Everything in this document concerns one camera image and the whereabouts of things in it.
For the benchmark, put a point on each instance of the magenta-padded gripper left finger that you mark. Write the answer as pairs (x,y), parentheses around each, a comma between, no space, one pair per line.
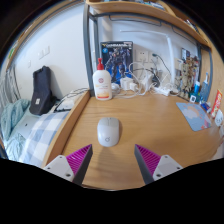
(60,165)

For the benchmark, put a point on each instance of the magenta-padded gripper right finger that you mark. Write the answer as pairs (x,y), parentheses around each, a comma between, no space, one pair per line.
(165,165)

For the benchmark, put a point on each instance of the grey white computer mouse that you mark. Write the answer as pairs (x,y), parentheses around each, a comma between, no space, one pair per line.
(108,131)

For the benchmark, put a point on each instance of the blue white plaid bedding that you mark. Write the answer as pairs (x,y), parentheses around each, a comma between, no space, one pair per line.
(41,136)

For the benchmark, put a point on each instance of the teal fuzzy blanket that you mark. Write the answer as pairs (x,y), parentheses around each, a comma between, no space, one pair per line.
(11,116)

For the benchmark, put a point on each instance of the white cup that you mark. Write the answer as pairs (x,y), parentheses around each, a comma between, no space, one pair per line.
(219,118)

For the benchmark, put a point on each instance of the small white square clock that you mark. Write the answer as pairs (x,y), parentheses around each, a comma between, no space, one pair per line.
(193,99)

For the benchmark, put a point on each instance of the white power strip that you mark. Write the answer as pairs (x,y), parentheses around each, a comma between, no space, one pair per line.
(162,91)

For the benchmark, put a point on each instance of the black backpack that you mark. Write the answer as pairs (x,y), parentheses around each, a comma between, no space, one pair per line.
(41,90)

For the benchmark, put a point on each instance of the blue bottle white cap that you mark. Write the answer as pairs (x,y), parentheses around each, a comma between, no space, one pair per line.
(197,89)

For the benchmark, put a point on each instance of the white charger block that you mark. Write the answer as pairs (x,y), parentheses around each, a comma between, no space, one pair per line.
(126,83)

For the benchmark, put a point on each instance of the white red pump lotion bottle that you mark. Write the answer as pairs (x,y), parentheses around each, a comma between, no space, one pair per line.
(102,83)

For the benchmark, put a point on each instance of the blue robot model kit box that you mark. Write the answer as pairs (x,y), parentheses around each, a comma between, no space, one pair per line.
(118,60)

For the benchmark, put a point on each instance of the white wall socket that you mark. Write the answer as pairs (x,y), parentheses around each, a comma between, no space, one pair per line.
(142,56)

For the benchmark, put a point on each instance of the white wall switch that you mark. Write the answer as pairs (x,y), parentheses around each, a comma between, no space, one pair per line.
(44,52)

